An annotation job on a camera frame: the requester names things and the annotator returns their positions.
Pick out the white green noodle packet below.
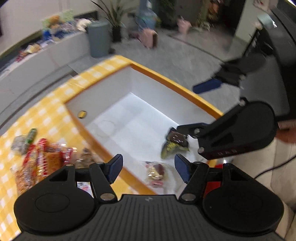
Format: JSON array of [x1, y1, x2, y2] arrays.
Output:
[[77, 182, 93, 197]]

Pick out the black yellow snack packet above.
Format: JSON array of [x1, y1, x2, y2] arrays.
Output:
[[161, 127, 189, 159]]

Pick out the small red snack packet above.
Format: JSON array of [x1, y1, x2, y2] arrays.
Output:
[[61, 147, 77, 165]]

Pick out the Mimi fries snack bag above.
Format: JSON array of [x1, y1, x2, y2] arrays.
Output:
[[36, 138, 63, 180]]

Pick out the green sausage stick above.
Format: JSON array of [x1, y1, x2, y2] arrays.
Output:
[[26, 128, 37, 144]]

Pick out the clear bag white candies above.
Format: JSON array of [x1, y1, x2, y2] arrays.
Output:
[[11, 135, 30, 155]]

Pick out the clear bag mixed nuts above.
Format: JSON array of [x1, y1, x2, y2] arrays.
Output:
[[74, 148, 96, 169]]

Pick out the red cartoon noodle snack bag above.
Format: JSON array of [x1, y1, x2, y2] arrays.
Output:
[[23, 144, 38, 166]]

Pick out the peanut snack clear bag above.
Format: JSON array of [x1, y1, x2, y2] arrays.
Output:
[[11, 160, 37, 196]]

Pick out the person's right hand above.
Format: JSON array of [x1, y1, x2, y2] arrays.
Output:
[[275, 120, 296, 144]]

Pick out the pink bucket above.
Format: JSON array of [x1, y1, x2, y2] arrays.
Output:
[[177, 18, 192, 35]]

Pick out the orange cardboard box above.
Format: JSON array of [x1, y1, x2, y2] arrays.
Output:
[[65, 61, 222, 195]]

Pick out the yellow checkered tablecloth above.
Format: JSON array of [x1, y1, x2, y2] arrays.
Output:
[[1, 55, 131, 240]]

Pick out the pink small heater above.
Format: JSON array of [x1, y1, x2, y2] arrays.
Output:
[[138, 28, 158, 49]]

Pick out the blue water jug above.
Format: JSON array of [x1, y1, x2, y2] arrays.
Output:
[[135, 0, 158, 30]]

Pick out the tall leafy potted plant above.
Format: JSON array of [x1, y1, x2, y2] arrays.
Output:
[[91, 1, 133, 43]]

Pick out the grey trash bin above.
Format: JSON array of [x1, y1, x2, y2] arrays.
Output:
[[87, 21, 111, 58]]

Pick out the white marble tv console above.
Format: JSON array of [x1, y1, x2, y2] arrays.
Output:
[[1, 32, 89, 111]]

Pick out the snack packets on console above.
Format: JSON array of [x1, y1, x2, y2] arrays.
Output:
[[16, 43, 42, 62]]

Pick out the green picture card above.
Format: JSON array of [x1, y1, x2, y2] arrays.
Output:
[[41, 9, 74, 30]]

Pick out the brown teddy bear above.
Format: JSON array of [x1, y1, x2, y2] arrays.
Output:
[[48, 15, 60, 29]]

